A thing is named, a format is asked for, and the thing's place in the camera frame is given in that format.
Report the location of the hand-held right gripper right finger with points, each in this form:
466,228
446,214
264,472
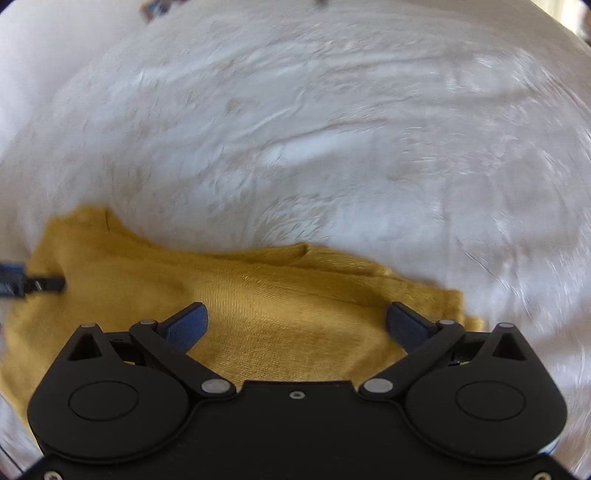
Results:
406,325

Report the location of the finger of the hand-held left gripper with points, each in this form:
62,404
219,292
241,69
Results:
46,285

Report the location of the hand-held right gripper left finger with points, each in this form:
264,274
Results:
189,323

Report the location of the dark blurred object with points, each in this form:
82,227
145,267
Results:
156,8

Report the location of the yellow knit sweater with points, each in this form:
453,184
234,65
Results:
277,314

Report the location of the white bedspread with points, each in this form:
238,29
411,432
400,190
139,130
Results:
323,138

